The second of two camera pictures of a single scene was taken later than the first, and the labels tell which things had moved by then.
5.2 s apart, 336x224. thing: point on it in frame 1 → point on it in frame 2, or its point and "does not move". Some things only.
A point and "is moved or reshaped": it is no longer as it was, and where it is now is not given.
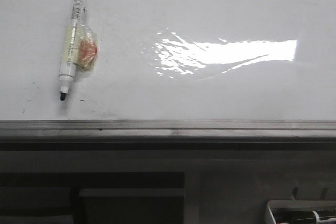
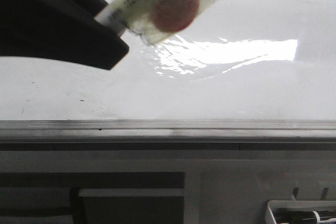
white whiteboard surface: (171, 46) does not move
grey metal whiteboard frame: (167, 135) does not move
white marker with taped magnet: (81, 47) is moved or reshaped
